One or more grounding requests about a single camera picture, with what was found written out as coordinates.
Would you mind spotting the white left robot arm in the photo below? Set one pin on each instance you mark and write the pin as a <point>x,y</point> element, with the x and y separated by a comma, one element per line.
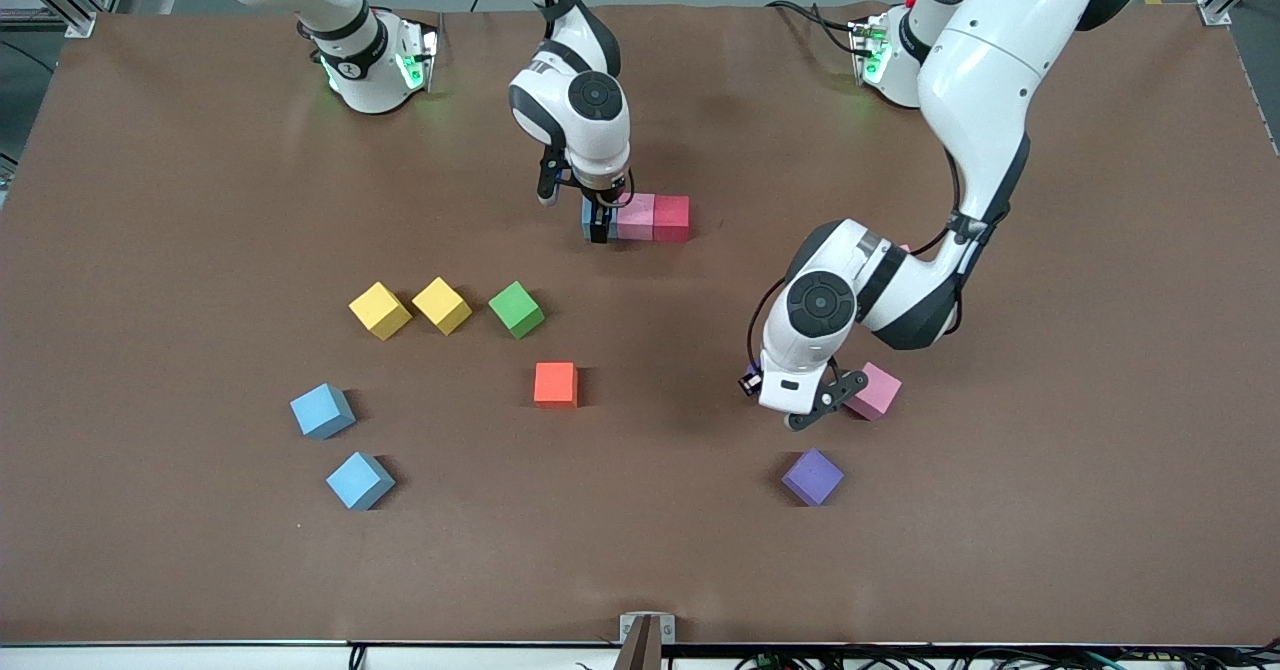
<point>985,80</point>

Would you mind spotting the metal pole bracket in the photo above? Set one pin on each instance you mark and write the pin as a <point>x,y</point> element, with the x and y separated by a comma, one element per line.
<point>626,626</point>

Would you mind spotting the blue foam cube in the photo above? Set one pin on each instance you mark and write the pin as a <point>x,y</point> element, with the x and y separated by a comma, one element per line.
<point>360,480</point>
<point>322,410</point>
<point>586,220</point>

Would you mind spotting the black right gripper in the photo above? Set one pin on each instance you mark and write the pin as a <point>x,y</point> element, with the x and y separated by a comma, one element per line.
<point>599,220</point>

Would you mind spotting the yellow foam cube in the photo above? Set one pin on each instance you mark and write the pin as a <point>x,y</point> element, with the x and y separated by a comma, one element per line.
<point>380,310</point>
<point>441,305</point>

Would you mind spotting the red foam cube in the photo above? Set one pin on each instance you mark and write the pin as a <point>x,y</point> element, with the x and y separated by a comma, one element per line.
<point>672,218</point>

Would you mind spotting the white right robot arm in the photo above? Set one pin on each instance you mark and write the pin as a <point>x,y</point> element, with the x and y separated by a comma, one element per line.
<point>600,150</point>

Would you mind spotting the brown table mat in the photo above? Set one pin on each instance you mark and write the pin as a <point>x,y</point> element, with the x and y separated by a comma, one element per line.
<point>640,510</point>

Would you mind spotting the purple foam cube with dent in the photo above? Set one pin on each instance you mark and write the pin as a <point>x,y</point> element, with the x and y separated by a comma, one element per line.
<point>812,477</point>

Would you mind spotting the orange foam cube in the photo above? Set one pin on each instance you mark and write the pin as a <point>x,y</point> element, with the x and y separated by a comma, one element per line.
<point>555,385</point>

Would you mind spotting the green foam cube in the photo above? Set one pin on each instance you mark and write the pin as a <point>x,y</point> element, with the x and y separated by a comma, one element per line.
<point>516,310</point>

